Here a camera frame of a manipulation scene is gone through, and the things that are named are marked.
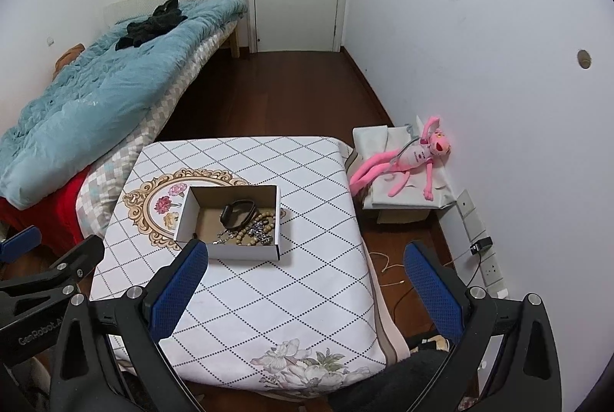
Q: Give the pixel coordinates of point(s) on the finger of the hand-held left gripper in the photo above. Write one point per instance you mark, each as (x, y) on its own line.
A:
(19, 244)
(79, 265)

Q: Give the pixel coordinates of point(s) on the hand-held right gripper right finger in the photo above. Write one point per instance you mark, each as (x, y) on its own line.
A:
(434, 292)

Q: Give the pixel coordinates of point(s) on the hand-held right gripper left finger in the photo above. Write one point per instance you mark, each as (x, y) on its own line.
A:
(180, 292)

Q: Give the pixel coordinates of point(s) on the white cardboard box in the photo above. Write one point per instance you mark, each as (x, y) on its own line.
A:
(249, 251)

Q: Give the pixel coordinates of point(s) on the black smart band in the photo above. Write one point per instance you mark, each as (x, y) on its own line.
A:
(240, 205)

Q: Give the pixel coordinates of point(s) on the red blanket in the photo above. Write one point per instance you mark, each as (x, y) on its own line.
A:
(48, 210)

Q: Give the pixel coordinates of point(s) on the beige table pad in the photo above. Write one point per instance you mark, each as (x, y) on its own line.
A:
(395, 335)

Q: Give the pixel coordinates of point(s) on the black charger plug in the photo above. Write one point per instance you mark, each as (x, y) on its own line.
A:
(481, 245)

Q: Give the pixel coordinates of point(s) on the person's dark fleece pants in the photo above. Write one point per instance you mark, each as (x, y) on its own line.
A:
(398, 378)

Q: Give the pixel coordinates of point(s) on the white diamond-pattern tablecloth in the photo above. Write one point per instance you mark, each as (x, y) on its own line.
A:
(288, 297)

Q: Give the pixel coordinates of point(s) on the checkered bed sheet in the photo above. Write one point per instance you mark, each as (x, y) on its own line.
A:
(129, 143)

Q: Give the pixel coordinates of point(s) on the pink plush toy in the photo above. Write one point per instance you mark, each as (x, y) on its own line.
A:
(417, 155)

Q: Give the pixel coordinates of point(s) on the light blue quilt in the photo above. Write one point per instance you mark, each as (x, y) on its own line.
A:
(96, 105)

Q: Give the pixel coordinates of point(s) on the white cloth cover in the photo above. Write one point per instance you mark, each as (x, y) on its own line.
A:
(379, 138)

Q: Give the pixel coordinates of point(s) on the brown plush toy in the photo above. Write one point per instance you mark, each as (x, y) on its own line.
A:
(67, 57)

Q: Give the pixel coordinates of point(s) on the black clothing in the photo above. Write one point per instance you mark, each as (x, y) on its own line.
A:
(148, 25)

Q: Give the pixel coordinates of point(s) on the wooden bed leg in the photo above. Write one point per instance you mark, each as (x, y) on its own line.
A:
(235, 40)

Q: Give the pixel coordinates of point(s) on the white wall socket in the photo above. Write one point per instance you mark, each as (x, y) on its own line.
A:
(490, 268)

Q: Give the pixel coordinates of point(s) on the grey wall plate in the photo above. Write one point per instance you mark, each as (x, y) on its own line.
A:
(466, 202)

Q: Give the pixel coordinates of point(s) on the round wall hole cover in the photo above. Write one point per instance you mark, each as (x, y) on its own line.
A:
(583, 58)

